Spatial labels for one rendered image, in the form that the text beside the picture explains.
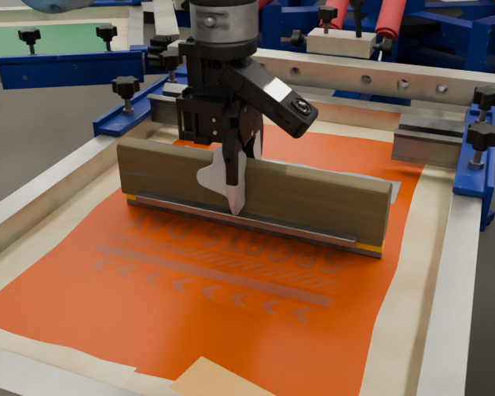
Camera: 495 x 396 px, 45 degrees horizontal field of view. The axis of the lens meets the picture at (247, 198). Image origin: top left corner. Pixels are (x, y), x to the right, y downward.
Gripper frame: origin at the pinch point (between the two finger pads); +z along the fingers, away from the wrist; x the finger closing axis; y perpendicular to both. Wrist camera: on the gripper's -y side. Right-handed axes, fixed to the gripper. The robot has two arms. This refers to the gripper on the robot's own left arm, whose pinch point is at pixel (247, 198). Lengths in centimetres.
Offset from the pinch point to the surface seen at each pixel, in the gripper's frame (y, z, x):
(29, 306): 16.8, 4.3, 22.9
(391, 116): -12.1, 2.4, -39.1
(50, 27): 89, 2, -78
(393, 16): -6, -8, -71
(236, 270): -1.8, 4.8, 8.9
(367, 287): -16.9, 5.2, 6.4
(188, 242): 6.1, 4.6, 5.5
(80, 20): 87, 2, -88
